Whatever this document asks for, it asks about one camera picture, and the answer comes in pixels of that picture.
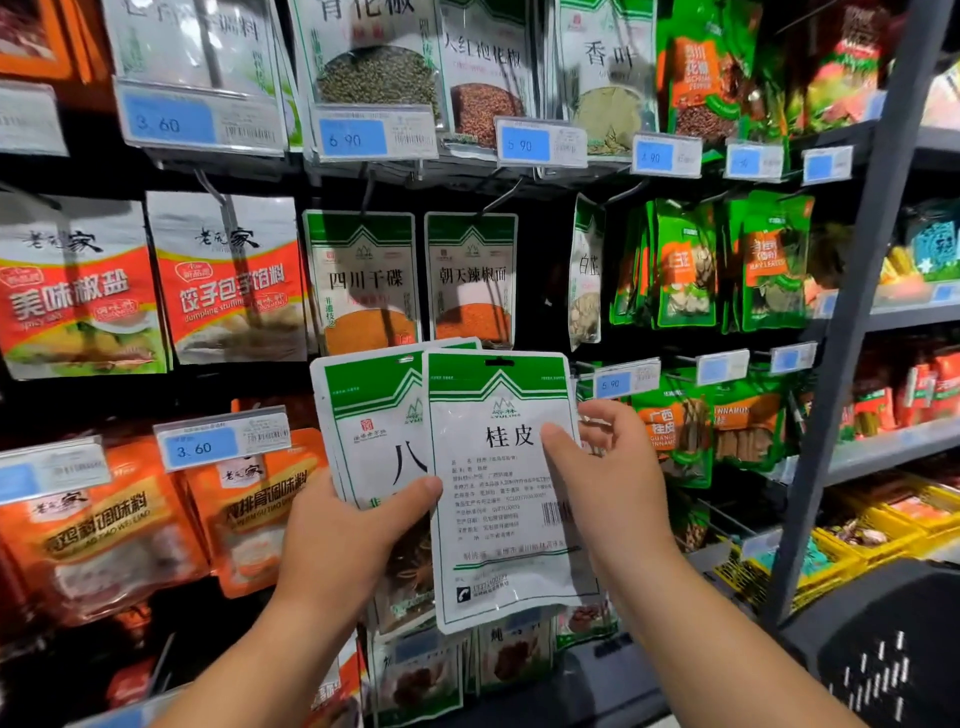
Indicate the yellow display trays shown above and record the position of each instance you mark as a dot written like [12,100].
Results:
[900,518]

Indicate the row of teal yellow packets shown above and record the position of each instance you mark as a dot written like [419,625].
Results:
[933,240]

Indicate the green white-slice packets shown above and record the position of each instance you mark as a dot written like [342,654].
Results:
[683,270]

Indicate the clear green peppercorn packets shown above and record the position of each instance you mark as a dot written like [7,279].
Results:
[375,60]

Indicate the gray metal shelving unit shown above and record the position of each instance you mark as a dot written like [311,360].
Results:
[858,300]

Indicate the row of red orange packets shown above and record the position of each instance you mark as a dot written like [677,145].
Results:
[915,383]

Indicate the orange seasoning packet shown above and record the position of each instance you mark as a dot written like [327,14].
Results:
[248,518]

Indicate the black shopping basket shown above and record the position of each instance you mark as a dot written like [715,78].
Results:
[885,645]

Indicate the person's left hand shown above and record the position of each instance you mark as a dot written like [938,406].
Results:
[345,563]

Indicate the person's right forearm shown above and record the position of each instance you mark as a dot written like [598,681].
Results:
[735,660]

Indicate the star anise spice packet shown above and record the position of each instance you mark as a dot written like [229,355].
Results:
[360,435]

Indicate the row of clear green-top packets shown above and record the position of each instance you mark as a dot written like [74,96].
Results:
[420,683]

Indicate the green orange Guangxi cinnamon bags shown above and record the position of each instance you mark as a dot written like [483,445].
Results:
[668,428]
[746,420]

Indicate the cassia bark spice packet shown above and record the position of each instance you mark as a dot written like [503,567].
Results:
[503,495]

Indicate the red green packets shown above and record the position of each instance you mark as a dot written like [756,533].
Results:
[840,60]

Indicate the person's left forearm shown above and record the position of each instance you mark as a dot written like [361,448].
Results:
[270,683]

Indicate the clear chili powder packets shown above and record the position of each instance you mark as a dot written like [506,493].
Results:
[471,285]

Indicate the clear white-slice packets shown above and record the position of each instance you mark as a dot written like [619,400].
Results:
[585,300]

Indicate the clear red peppercorn packets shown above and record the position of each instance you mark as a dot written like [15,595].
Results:
[488,90]

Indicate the row of yellow snack packets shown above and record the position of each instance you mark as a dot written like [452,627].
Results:
[942,93]

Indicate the green leaf packets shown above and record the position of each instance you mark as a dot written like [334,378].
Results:
[773,263]

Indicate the clear dried-leaf packets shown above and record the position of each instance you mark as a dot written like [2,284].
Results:
[608,90]

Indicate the clear orange powder packets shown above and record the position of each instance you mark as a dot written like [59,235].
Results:
[360,293]

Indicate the green red-peppercorn packets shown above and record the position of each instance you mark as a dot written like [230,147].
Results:
[705,75]

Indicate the person's right hand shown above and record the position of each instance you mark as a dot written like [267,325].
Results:
[623,488]

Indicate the white red-label packets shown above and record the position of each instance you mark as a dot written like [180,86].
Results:
[225,285]
[75,293]

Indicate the row of green white packets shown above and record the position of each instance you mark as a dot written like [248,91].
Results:
[518,653]

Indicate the orange chili packets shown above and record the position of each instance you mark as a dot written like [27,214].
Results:
[45,30]

